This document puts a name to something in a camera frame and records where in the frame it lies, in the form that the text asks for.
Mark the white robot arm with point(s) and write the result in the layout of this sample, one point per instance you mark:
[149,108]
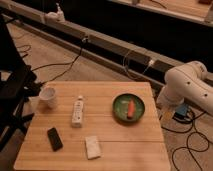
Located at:
[187,82]

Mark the green plate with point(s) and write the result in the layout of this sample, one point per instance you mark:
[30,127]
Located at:
[120,107]

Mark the orange carrot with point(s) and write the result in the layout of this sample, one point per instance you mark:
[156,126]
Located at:
[131,109]

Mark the white remote controller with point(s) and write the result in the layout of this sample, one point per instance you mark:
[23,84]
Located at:
[77,112]

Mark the white paper cup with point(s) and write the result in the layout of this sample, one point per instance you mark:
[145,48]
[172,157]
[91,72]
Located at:
[48,96]

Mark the black smartphone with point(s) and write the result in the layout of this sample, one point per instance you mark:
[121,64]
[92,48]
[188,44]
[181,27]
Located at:
[54,139]

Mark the blue power box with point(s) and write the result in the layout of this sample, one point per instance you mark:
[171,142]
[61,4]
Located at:
[181,111]

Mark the black chair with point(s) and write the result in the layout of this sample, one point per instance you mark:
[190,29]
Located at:
[17,85]

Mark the grey metal rail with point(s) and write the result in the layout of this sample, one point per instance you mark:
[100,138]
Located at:
[115,28]

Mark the white object on rail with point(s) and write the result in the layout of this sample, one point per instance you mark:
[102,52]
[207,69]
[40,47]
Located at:
[58,15]

